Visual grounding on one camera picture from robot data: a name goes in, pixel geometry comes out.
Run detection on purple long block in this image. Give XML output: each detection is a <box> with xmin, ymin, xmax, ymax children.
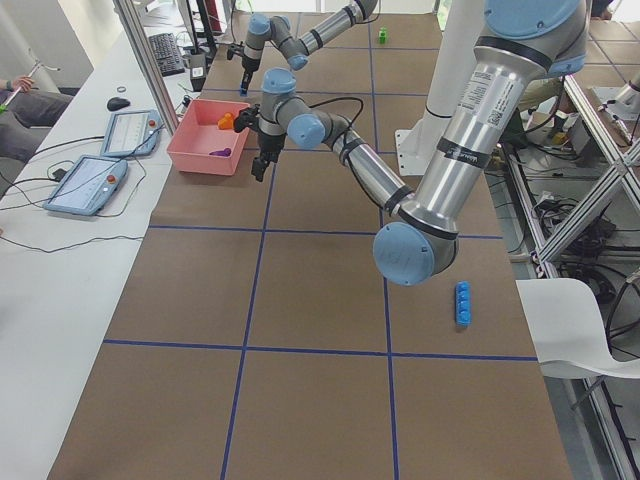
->
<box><xmin>210</xmin><ymin>148</ymin><xmax>232</xmax><ymax>157</ymax></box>

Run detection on black pendant cable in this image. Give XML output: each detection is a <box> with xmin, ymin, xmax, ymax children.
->
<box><xmin>0</xmin><ymin>124</ymin><xmax>166</xmax><ymax>253</ymax></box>

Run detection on pink plastic box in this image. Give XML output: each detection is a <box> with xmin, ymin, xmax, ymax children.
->
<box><xmin>167</xmin><ymin>98</ymin><xmax>249</xmax><ymax>176</ymax></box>

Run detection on long blue block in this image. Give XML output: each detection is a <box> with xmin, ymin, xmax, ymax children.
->
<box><xmin>454</xmin><ymin>281</ymin><xmax>472</xmax><ymax>328</ymax></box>

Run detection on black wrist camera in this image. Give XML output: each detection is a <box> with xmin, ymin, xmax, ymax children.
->
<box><xmin>234</xmin><ymin>104</ymin><xmax>260</xmax><ymax>133</ymax></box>
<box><xmin>226</xmin><ymin>42</ymin><xmax>244</xmax><ymax>61</ymax></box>

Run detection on white paper sheet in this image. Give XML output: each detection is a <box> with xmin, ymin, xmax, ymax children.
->
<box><xmin>516</xmin><ymin>278</ymin><xmax>639</xmax><ymax>380</ymax></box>

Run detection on near blue teach pendant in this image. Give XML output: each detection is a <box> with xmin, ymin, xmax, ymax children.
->
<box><xmin>43</xmin><ymin>155</ymin><xmax>128</xmax><ymax>216</ymax></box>

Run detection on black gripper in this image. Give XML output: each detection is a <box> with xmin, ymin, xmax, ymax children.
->
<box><xmin>251</xmin><ymin>133</ymin><xmax>285</xmax><ymax>182</ymax></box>
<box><xmin>240</xmin><ymin>56</ymin><xmax>259</xmax><ymax>93</ymax></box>

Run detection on seated person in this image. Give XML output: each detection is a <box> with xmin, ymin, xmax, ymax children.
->
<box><xmin>1</xmin><ymin>76</ymin><xmax>73</xmax><ymax>162</ymax></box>

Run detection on aluminium frame post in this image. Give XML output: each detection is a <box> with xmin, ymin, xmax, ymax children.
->
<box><xmin>113</xmin><ymin>0</ymin><xmax>179</xmax><ymax>136</ymax></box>

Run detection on far blue teach pendant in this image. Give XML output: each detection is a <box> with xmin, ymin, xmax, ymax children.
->
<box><xmin>100</xmin><ymin>110</ymin><xmax>163</xmax><ymax>158</ymax></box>

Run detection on blue teach pendant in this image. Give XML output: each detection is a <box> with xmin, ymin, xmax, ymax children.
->
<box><xmin>100</xmin><ymin>110</ymin><xmax>163</xmax><ymax>158</ymax></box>
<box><xmin>43</xmin><ymin>155</ymin><xmax>128</xmax><ymax>216</ymax></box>

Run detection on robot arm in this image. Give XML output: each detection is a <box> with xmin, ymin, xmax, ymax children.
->
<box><xmin>243</xmin><ymin>1</ymin><xmax>591</xmax><ymax>286</ymax></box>
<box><xmin>236</xmin><ymin>0</ymin><xmax>378</xmax><ymax>96</ymax></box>

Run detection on orange block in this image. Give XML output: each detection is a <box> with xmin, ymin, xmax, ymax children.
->
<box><xmin>217</xmin><ymin>112</ymin><xmax>235</xmax><ymax>130</ymax></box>

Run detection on black computer mouse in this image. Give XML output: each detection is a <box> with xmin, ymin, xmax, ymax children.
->
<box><xmin>106</xmin><ymin>97</ymin><xmax>131</xmax><ymax>112</ymax></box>

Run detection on black keyboard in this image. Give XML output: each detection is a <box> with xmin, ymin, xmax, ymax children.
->
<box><xmin>148</xmin><ymin>33</ymin><xmax>185</xmax><ymax>77</ymax></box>

